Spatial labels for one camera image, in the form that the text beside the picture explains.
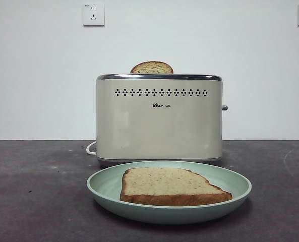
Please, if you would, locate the small toasted bread slice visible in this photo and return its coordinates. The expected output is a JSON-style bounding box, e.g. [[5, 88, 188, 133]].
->
[[130, 61, 174, 74]]

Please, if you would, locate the large toasted bread slice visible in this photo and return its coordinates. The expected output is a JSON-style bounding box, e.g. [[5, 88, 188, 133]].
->
[[119, 167, 233, 206]]

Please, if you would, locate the pale green round plate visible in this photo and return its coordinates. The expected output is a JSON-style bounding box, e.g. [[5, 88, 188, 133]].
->
[[86, 160, 252, 225]]

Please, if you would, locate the white toaster power cord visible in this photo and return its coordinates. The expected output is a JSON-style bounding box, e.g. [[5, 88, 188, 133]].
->
[[86, 141, 97, 155]]

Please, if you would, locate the cream two-slot toaster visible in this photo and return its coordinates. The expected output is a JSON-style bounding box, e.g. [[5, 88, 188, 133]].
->
[[96, 74, 228, 167]]

